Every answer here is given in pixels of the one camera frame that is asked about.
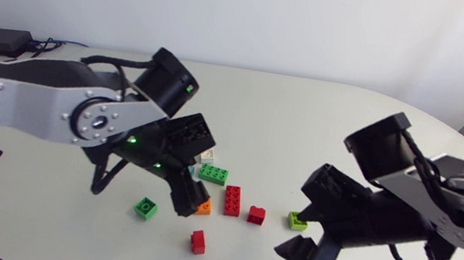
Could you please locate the orange toy brick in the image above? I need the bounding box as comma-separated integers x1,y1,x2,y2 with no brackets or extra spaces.
193,197,214,219

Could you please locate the small green toy brick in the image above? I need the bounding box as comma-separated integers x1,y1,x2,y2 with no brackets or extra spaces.
131,194,161,223

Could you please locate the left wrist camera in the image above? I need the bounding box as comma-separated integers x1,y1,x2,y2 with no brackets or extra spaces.
160,108,222,168

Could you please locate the white toy brick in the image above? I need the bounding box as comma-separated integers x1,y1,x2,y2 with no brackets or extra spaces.
198,147,217,167

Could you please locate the large red toy brick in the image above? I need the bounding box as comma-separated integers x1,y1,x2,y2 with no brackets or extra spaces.
222,183,245,219

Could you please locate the small red toy brick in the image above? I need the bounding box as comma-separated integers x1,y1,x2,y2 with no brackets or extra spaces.
187,227,210,257
245,203,268,227

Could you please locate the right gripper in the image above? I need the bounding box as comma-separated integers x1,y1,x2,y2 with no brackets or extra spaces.
272,174,440,260

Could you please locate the lime green toy brick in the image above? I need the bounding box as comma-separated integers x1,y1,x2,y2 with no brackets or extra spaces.
285,210,311,234

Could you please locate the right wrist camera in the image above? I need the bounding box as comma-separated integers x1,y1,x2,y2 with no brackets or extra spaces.
298,160,377,213

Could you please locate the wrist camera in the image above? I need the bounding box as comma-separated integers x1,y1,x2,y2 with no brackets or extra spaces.
160,108,222,168
298,160,377,213

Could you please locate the blue cable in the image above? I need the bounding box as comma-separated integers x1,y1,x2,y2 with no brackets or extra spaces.
26,34,90,58

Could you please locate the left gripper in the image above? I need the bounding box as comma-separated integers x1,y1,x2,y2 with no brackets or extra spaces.
144,150,217,223

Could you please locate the large green toy brick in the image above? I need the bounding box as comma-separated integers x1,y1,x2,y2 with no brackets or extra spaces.
196,162,231,188

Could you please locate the black cable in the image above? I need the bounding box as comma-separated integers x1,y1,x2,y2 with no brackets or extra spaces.
24,34,66,60

